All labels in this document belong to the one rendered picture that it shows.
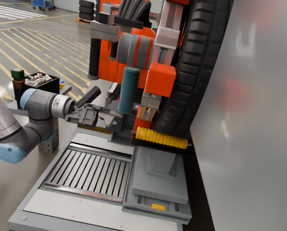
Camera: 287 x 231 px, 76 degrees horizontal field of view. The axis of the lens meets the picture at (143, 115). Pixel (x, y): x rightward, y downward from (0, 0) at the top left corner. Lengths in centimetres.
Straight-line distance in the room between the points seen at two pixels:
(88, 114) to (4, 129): 27
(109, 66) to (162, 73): 88
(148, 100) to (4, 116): 47
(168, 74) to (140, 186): 68
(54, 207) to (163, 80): 86
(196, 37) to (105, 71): 92
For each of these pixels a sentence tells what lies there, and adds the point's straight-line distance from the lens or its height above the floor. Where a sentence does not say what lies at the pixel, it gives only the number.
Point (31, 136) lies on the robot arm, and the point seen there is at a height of 54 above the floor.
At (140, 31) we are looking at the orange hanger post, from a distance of 323.
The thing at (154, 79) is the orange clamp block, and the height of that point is 86.
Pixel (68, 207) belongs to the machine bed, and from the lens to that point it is 112.
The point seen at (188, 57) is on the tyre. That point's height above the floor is 93.
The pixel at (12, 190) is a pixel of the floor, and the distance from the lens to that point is 134.
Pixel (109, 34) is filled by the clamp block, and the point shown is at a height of 92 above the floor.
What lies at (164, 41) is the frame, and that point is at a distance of 59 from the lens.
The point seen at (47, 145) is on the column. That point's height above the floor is 7.
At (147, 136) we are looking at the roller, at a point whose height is 52.
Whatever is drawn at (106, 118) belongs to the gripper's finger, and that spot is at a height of 63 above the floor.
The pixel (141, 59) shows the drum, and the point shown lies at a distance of 80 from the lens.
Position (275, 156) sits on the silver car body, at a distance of 24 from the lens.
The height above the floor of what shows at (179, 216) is 15.
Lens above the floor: 101
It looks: 29 degrees down
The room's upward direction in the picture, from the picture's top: 14 degrees clockwise
